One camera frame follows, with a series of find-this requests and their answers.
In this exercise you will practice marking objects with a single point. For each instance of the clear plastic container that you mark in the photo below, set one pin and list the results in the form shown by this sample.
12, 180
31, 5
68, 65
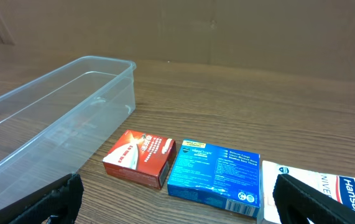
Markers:
51, 126

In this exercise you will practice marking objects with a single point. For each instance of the red medicine box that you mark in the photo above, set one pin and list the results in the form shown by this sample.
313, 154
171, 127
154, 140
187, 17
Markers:
142, 158

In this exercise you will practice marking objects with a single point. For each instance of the white Hansaplast plaster box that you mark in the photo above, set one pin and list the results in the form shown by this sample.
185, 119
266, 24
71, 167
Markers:
338, 187

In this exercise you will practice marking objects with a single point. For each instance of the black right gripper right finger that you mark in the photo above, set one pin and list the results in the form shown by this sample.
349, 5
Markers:
299, 203

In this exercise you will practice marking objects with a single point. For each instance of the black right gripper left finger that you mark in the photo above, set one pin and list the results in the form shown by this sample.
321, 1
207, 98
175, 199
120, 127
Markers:
56, 203

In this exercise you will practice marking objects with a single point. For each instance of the blue lozenge box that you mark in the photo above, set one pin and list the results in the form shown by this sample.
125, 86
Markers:
217, 176

